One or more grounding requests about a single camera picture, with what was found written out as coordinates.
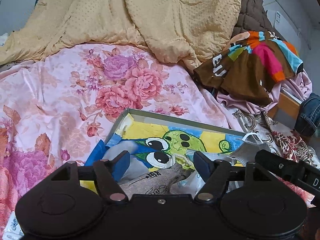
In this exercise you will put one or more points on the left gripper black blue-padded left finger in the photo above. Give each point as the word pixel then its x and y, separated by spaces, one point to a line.
pixel 107 175

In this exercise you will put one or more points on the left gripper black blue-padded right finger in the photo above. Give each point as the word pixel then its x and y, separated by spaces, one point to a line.
pixel 215 175

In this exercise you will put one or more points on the white plastic packet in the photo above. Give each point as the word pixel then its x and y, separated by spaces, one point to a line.
pixel 190 185

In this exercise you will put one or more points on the grey drawstring pouch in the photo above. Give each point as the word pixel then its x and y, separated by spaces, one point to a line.
pixel 138 179

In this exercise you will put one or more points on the grey face mask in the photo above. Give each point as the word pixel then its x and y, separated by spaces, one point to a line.
pixel 251 144

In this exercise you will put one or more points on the beige damask bed sheet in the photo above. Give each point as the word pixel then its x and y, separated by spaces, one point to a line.
pixel 281 140

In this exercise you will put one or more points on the cartoon frog towel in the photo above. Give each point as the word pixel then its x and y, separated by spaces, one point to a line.
pixel 162 144

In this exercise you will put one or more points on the blue denim jeans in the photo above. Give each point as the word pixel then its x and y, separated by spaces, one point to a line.
pixel 308 119

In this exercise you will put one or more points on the grey shallow cardboard box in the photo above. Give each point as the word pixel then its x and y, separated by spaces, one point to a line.
pixel 162 134

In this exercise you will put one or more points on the pink floral bedspread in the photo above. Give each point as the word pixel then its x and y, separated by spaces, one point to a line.
pixel 56 110

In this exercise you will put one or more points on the brown multicolour striped garment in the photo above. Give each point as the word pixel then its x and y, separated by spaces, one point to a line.
pixel 250 66

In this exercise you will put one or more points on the white milk carton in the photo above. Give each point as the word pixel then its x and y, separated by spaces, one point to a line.
pixel 12 230

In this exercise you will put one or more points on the tan dotted quilt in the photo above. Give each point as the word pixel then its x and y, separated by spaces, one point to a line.
pixel 190 31

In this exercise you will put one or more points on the white wall air conditioner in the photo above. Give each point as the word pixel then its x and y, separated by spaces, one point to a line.
pixel 290 33

